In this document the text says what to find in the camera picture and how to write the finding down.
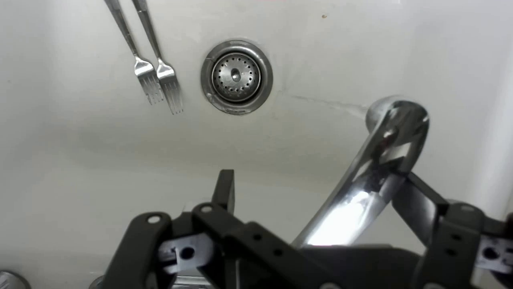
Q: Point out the silver fork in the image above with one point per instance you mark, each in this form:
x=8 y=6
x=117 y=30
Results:
x=139 y=65
x=165 y=70

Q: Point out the white ceramic sink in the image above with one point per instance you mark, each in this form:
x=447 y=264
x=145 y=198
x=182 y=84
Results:
x=320 y=65

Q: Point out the chrome sink faucet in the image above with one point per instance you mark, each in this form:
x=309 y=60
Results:
x=362 y=193

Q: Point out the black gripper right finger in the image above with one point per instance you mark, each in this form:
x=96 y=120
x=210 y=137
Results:
x=453 y=235

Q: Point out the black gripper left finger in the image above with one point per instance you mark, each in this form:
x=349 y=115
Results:
x=144 y=246

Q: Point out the metal sink drain strainer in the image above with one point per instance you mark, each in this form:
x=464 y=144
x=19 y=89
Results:
x=235 y=76

